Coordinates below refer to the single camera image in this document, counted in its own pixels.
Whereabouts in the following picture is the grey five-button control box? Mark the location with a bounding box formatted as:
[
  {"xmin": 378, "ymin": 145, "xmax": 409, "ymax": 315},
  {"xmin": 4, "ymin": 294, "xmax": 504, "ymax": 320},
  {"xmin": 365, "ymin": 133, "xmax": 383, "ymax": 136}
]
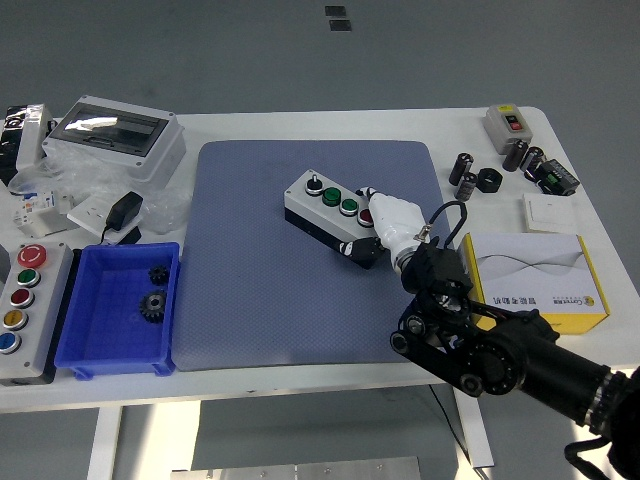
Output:
[{"xmin": 0, "ymin": 242, "xmax": 76, "ymax": 386}]

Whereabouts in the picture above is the grey distribution box clear lid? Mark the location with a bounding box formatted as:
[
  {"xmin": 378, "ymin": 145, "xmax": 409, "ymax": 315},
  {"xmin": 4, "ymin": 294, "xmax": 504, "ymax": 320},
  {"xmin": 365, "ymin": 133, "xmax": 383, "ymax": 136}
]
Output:
[{"xmin": 41, "ymin": 94, "xmax": 187, "ymax": 190}]

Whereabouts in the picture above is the grey two-button switch box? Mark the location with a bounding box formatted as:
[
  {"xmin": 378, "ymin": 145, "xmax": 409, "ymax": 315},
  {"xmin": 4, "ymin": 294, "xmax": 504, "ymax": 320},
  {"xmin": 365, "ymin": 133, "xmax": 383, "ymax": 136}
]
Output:
[{"xmin": 482, "ymin": 103, "xmax": 531, "ymax": 156}]

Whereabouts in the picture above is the black module green terminal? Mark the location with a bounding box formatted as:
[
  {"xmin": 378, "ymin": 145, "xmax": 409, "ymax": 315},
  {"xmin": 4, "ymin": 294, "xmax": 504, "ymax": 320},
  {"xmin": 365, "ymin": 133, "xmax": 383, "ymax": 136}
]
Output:
[{"xmin": 534, "ymin": 158, "xmax": 581, "ymax": 197}]

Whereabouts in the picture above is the white circuit breaker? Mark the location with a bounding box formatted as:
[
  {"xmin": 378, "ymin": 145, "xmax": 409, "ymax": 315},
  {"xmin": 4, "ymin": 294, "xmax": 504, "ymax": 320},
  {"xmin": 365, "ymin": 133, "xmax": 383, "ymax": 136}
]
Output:
[{"xmin": 10, "ymin": 187, "xmax": 76, "ymax": 239}]

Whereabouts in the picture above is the white wall socket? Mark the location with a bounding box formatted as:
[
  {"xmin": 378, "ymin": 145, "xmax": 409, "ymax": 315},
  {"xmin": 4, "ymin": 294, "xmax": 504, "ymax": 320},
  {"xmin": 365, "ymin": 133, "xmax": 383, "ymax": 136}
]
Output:
[{"xmin": 66, "ymin": 195, "xmax": 141, "ymax": 246}]

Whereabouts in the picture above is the grey-blue table mat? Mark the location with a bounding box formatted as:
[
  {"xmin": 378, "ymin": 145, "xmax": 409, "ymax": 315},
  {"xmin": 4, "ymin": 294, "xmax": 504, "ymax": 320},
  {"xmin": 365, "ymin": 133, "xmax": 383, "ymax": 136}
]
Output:
[{"xmin": 174, "ymin": 139, "xmax": 454, "ymax": 372}]

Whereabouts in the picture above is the yellow white cardboard box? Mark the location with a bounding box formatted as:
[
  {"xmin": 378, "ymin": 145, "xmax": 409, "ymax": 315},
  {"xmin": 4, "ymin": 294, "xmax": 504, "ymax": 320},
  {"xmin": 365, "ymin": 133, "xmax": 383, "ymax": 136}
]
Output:
[{"xmin": 458, "ymin": 232, "xmax": 611, "ymax": 335}]

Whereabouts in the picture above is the black cable under table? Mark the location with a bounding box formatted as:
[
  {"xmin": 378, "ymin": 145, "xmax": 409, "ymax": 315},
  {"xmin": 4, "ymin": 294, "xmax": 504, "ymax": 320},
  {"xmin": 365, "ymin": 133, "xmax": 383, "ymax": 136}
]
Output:
[{"xmin": 428, "ymin": 383, "xmax": 474, "ymax": 466}]

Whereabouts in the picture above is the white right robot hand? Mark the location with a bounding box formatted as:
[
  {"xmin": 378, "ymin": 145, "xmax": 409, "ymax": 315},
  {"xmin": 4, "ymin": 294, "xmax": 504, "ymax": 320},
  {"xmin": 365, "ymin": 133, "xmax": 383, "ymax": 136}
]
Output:
[{"xmin": 337, "ymin": 185, "xmax": 429, "ymax": 265}]

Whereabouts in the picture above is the white wall switch panel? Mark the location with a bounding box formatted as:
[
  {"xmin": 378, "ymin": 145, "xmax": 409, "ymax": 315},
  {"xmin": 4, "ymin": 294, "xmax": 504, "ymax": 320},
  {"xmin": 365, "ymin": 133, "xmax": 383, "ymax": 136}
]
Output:
[{"xmin": 522, "ymin": 192, "xmax": 576, "ymax": 235}]

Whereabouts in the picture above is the black power adapter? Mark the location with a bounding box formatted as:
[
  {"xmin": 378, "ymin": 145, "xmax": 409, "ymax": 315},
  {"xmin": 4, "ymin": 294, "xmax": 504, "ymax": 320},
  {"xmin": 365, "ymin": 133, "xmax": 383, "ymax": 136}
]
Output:
[{"xmin": 101, "ymin": 191, "xmax": 145, "ymax": 246}]

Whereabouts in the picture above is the large black gear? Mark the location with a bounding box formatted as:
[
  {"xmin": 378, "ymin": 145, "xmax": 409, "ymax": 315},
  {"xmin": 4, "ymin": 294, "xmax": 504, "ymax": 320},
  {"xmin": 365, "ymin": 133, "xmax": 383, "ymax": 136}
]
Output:
[{"xmin": 138, "ymin": 289, "xmax": 169, "ymax": 325}]

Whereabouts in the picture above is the black cylindrical capacitor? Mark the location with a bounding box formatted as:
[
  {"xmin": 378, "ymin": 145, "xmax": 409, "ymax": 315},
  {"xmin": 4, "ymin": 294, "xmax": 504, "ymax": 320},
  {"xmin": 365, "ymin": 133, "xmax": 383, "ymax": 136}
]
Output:
[
  {"xmin": 502, "ymin": 138, "xmax": 530, "ymax": 174},
  {"xmin": 448, "ymin": 152, "xmax": 475, "ymax": 187},
  {"xmin": 455, "ymin": 172, "xmax": 479, "ymax": 203},
  {"xmin": 519, "ymin": 145, "xmax": 546, "ymax": 176}
]

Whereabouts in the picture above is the black foil packet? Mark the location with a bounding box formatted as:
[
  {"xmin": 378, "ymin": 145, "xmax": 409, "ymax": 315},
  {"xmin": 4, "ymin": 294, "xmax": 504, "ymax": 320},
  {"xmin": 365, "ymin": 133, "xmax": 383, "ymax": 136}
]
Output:
[{"xmin": 0, "ymin": 105, "xmax": 31, "ymax": 186}]

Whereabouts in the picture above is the black hex nut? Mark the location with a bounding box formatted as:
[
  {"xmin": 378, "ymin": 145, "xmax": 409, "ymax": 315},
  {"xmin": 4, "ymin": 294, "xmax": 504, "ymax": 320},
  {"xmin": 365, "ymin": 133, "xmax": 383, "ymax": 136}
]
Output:
[{"xmin": 475, "ymin": 167, "xmax": 503, "ymax": 194}]

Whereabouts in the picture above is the grey four-button control box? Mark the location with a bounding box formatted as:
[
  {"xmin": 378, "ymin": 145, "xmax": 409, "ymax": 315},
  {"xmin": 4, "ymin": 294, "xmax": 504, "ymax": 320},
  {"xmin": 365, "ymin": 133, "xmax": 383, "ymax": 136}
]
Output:
[{"xmin": 283, "ymin": 168, "xmax": 389, "ymax": 271}]

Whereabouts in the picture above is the blue plastic bin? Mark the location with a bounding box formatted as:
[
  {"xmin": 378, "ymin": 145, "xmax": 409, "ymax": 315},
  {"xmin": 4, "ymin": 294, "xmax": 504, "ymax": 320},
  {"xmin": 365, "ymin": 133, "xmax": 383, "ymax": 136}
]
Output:
[{"xmin": 53, "ymin": 242, "xmax": 181, "ymax": 380}]

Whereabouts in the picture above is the white table leg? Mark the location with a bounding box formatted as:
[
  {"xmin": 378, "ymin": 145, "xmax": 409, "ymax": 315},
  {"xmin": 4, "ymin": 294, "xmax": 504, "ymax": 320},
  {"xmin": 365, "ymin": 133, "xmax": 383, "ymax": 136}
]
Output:
[
  {"xmin": 87, "ymin": 405, "xmax": 124, "ymax": 480},
  {"xmin": 452, "ymin": 384, "xmax": 496, "ymax": 469}
]

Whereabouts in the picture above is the clear plastic bag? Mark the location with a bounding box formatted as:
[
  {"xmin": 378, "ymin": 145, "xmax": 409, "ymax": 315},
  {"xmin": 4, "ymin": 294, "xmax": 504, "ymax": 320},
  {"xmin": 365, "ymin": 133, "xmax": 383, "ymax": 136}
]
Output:
[{"xmin": 7, "ymin": 149, "xmax": 191, "ymax": 236}]

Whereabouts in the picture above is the white rectangular box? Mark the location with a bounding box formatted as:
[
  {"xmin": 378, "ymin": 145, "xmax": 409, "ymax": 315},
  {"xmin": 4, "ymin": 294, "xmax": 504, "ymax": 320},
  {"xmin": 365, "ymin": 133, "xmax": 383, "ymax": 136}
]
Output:
[{"xmin": 14, "ymin": 103, "xmax": 55, "ymax": 174}]

